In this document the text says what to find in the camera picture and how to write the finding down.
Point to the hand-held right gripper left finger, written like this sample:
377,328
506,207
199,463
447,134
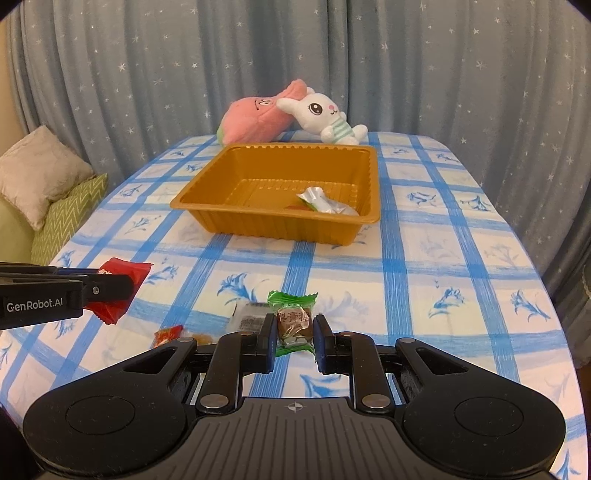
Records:
270,344

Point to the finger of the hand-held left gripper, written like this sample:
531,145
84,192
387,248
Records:
55,269
108,290

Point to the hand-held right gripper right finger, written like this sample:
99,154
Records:
322,346

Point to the green candy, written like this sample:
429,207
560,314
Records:
293,323

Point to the dark snack packet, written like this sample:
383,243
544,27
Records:
249,318

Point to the large red snack packet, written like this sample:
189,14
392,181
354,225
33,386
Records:
135,269

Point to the small red candy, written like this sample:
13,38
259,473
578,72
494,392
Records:
168,334

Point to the silver snack wrapper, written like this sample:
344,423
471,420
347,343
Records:
325,203

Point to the orange plastic tray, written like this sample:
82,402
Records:
258,170

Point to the green sofa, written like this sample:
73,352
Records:
14,235

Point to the green zigzag pillow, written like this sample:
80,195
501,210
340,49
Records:
69,212

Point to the beige pillow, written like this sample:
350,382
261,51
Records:
37,175

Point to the blue checked floral tablecloth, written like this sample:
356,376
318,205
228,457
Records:
438,258

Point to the blue starry curtain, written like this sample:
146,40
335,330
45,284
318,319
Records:
138,69

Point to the pink plush toy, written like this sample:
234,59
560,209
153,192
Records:
254,115

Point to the white rabbit plush toy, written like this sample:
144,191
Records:
318,113

